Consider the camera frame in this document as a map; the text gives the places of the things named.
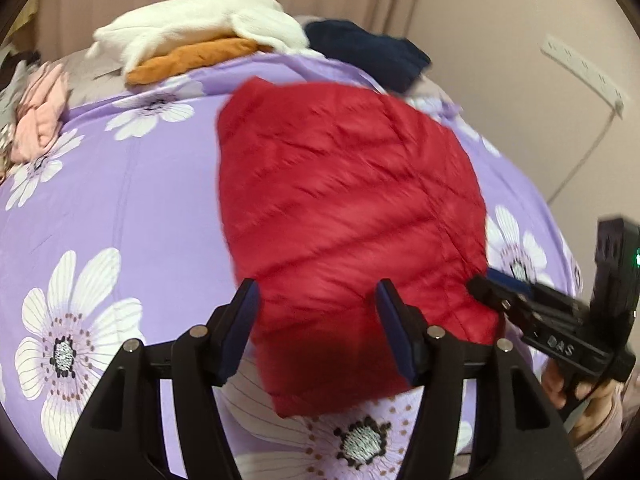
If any orange garment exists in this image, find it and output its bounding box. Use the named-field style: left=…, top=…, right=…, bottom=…
left=125, top=37, right=273, bottom=86

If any navy garment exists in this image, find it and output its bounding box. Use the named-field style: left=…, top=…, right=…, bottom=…
left=304, top=20, right=432, bottom=95

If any red puffer jacket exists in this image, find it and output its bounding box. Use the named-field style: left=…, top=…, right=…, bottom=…
left=215, top=76, right=506, bottom=418

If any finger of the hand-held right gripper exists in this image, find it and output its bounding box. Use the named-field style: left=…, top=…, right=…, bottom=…
left=467, top=275, right=538, bottom=328
left=486, top=267, right=556, bottom=301

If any purple floral blanket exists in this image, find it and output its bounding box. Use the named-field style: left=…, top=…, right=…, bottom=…
left=0, top=52, right=583, bottom=480

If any white power cable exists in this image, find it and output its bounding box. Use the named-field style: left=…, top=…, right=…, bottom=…
left=545, top=107, right=621, bottom=206

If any white fleece garment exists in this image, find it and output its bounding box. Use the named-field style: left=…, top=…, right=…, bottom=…
left=87, top=0, right=323, bottom=73

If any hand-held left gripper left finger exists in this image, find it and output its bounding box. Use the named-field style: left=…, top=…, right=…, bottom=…
left=57, top=278, right=261, bottom=480

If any white power strip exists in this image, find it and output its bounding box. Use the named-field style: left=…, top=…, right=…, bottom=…
left=540, top=35, right=632, bottom=120

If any grey garment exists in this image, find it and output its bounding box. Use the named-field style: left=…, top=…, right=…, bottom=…
left=0, top=57, right=38, bottom=126

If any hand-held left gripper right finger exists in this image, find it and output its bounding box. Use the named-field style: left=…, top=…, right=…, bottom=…
left=375, top=278, right=583, bottom=480

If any person's right forearm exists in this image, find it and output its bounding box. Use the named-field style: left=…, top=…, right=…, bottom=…
left=570, top=395, right=632, bottom=476

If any person's right hand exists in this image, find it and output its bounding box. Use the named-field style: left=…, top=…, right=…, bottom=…
left=542, top=360, right=623, bottom=441

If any pink garment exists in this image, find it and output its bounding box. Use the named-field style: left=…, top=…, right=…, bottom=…
left=10, top=62, right=71, bottom=163

